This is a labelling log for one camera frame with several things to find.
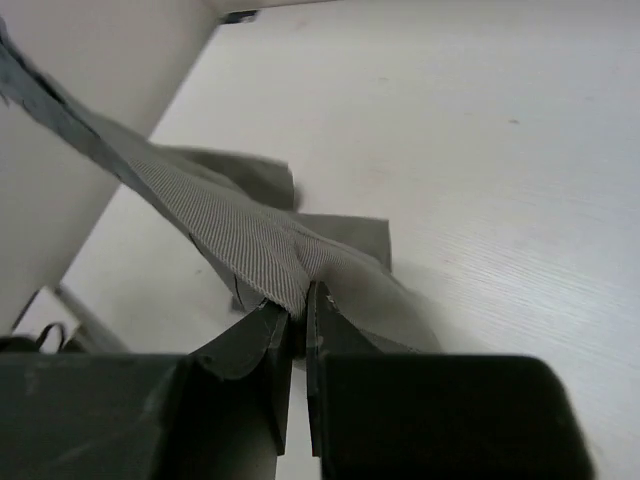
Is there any blue left corner label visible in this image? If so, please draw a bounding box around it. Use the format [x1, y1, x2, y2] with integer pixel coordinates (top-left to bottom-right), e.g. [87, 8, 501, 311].
[220, 10, 259, 25]

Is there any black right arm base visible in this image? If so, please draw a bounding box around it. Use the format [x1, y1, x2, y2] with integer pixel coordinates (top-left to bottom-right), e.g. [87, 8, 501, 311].
[1, 322, 86, 354]

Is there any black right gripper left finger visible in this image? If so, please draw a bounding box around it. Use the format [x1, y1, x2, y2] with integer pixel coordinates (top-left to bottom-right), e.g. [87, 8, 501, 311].
[1, 302, 291, 479]

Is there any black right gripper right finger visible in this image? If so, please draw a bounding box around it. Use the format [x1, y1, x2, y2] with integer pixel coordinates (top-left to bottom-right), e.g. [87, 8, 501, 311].
[306, 283, 595, 479]

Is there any grey pleated skirt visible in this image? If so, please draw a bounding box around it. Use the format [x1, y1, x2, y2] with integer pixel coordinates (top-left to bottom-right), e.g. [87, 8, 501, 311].
[1, 34, 441, 353]

